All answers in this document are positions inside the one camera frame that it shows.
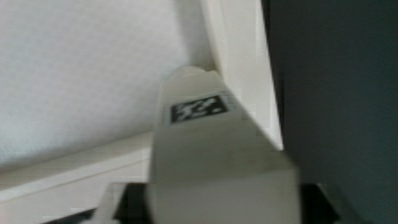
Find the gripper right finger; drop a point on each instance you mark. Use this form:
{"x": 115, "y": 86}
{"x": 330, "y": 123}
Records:
{"x": 326, "y": 208}

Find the white desk top tray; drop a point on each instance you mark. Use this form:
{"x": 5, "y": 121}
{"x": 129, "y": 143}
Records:
{"x": 90, "y": 52}

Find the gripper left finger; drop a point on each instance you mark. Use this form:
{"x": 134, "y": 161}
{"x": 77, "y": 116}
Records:
{"x": 122, "y": 208}

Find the white desk leg with tag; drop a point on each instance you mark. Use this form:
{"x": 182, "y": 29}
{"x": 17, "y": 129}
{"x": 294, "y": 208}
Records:
{"x": 223, "y": 177}

